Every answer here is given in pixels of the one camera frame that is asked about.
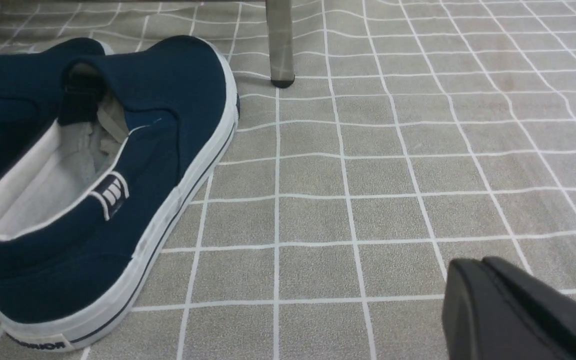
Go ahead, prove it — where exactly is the steel shoe rack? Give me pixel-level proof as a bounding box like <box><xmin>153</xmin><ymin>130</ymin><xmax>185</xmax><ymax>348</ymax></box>
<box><xmin>265</xmin><ymin>0</ymin><xmax>295</xmax><ymax>89</ymax></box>

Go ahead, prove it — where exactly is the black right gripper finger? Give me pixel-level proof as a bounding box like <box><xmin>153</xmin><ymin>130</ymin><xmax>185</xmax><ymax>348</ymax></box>
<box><xmin>441</xmin><ymin>256</ymin><xmax>576</xmax><ymax>360</ymax></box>

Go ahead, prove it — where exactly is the navy slip-on shoe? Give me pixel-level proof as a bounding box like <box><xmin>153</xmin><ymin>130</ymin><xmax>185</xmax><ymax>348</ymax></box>
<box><xmin>0</xmin><ymin>38</ymin><xmax>105</xmax><ymax>179</ymax></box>
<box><xmin>0</xmin><ymin>35</ymin><xmax>240</xmax><ymax>353</ymax></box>

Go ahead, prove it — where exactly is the grey checked floor cloth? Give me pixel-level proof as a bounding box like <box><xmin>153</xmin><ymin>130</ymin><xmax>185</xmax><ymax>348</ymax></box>
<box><xmin>0</xmin><ymin>0</ymin><xmax>576</xmax><ymax>360</ymax></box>

